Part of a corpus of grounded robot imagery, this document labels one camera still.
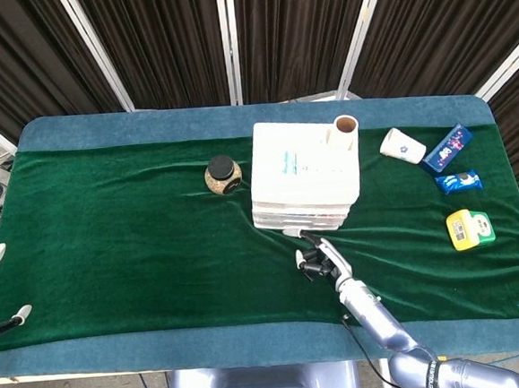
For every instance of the yellow green tissue pack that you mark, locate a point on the yellow green tissue pack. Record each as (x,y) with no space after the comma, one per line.
(469,229)

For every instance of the blue snack packet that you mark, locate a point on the blue snack packet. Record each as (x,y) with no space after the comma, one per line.
(458,183)

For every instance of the blue table cover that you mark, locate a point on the blue table cover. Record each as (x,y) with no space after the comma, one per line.
(164,352)

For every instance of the black folding screen white frame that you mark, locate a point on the black folding screen white frame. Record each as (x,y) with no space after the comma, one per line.
(162,40)

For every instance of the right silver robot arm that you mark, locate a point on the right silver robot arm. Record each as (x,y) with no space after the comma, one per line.
(382,323)

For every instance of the white storage box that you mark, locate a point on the white storage box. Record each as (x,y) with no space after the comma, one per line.
(302,163)

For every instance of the white paper cup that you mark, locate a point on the white paper cup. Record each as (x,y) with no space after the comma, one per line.
(402,147)

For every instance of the cardboard paper roll tube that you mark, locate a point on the cardboard paper roll tube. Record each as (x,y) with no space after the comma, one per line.
(345,129)

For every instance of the dark blue printed box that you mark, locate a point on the dark blue printed box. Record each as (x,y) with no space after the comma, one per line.
(447,150)

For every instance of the white table leg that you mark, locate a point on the white table leg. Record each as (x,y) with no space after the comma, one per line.
(385,379)

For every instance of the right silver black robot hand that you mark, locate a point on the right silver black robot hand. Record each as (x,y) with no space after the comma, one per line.
(332,262)

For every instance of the round glass jar black lid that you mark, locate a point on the round glass jar black lid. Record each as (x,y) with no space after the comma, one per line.
(223,175)

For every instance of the green velvet cloth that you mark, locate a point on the green velvet cloth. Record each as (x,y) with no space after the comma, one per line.
(134,258)

